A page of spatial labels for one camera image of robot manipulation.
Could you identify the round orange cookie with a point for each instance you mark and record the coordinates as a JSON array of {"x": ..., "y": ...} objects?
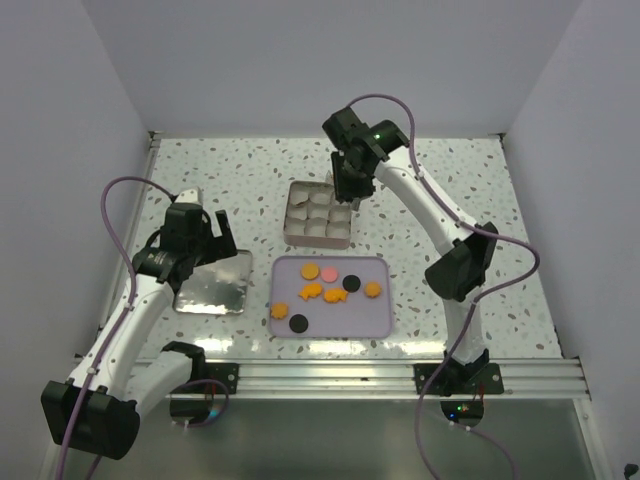
[{"x": 310, "y": 271}]

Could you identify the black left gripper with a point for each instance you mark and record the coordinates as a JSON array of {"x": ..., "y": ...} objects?
[{"x": 220, "y": 246}]

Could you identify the orange flower cookie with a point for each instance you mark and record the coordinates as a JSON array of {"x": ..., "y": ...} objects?
[
  {"x": 279, "y": 311},
  {"x": 372, "y": 289}
]

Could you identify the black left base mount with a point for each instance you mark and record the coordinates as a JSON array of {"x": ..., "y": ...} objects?
[{"x": 225, "y": 373}]

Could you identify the aluminium front rail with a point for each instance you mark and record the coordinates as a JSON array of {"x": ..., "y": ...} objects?
[{"x": 533, "y": 379}]

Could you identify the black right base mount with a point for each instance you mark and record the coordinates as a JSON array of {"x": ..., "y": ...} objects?
[{"x": 453, "y": 381}]

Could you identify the black sandwich cookie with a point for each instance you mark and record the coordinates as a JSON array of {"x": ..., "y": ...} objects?
[
  {"x": 298, "y": 323},
  {"x": 351, "y": 283}
]

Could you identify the orange flower cookie right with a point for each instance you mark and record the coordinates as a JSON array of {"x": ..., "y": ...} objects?
[{"x": 372, "y": 289}]

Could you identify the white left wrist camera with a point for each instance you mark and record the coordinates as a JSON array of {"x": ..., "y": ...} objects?
[{"x": 190, "y": 196}]

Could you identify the pink cookie tin box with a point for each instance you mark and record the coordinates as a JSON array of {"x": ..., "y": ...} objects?
[{"x": 314, "y": 218}]

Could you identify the lilac plastic tray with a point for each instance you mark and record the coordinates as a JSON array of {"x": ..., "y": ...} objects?
[{"x": 319, "y": 297}]

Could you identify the orange fish cookie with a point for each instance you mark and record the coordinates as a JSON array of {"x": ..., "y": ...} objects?
[
  {"x": 335, "y": 295},
  {"x": 310, "y": 291}
]

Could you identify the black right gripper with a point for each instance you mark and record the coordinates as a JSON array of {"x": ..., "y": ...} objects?
[{"x": 346, "y": 191}]

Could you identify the silver tin lid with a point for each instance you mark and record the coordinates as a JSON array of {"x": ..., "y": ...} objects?
[{"x": 218, "y": 288}]

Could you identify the orange flower cookie left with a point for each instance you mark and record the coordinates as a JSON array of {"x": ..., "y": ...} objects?
[{"x": 279, "y": 311}]

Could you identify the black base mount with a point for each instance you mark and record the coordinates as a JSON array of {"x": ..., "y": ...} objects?
[
  {"x": 453, "y": 381},
  {"x": 225, "y": 373}
]

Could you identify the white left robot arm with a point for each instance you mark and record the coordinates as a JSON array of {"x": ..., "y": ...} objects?
[{"x": 99, "y": 408}]

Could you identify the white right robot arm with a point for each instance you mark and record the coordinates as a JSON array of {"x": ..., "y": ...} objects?
[{"x": 465, "y": 251}]

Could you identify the pink round cookie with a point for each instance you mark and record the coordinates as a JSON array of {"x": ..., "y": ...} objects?
[{"x": 329, "y": 274}]

